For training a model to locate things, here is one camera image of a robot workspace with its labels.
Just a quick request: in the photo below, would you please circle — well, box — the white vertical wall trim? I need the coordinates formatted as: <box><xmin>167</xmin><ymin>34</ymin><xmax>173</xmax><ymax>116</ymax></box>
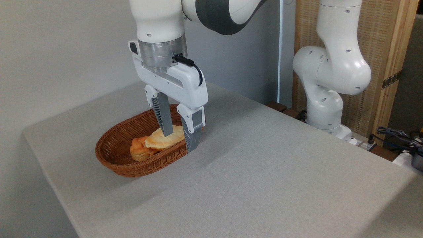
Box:
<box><xmin>278</xmin><ymin>0</ymin><xmax>285</xmax><ymax>103</ymax></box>

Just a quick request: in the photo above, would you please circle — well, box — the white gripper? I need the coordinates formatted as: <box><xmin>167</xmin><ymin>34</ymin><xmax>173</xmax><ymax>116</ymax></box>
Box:
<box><xmin>128</xmin><ymin>40</ymin><xmax>209</xmax><ymax>153</ymax></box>

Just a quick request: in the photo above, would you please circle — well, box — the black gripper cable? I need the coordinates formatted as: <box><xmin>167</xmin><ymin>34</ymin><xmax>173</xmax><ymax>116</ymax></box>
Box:
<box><xmin>174</xmin><ymin>54</ymin><xmax>203</xmax><ymax>87</ymax></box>

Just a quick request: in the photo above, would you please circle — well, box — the orange braided bread bun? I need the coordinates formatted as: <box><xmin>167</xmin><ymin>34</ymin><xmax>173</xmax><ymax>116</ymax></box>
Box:
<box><xmin>130</xmin><ymin>136</ymin><xmax>159</xmax><ymax>162</ymax></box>

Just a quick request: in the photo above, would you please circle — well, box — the pale croissant bread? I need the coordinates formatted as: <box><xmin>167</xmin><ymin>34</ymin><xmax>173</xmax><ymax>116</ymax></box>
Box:
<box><xmin>145</xmin><ymin>125</ymin><xmax>186</xmax><ymax>151</ymax></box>

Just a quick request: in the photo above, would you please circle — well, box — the brown wicker basket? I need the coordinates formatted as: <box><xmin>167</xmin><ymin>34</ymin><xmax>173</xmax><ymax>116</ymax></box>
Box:
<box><xmin>95</xmin><ymin>104</ymin><xmax>206</xmax><ymax>178</ymax></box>

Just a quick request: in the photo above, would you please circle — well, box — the wooden woven screen panel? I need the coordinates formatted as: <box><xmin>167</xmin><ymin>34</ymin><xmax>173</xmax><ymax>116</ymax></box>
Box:
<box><xmin>292</xmin><ymin>0</ymin><xmax>419</xmax><ymax>139</ymax></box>

